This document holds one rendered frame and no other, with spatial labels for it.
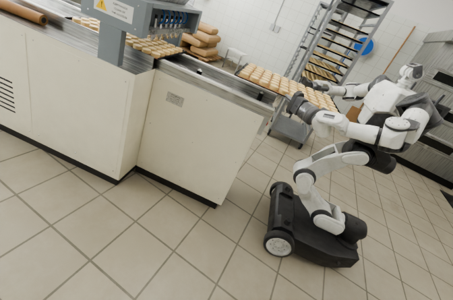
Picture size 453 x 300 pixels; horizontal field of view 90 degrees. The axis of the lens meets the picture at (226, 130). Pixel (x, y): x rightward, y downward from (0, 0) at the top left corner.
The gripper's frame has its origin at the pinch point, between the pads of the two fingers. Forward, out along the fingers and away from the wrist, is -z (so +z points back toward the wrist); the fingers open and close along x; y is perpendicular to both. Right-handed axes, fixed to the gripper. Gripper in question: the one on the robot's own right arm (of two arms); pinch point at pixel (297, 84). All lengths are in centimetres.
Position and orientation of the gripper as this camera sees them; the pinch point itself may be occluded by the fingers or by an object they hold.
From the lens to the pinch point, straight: 162.6
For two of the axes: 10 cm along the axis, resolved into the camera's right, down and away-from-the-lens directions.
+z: 8.2, 0.1, 5.8
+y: 4.7, 5.8, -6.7
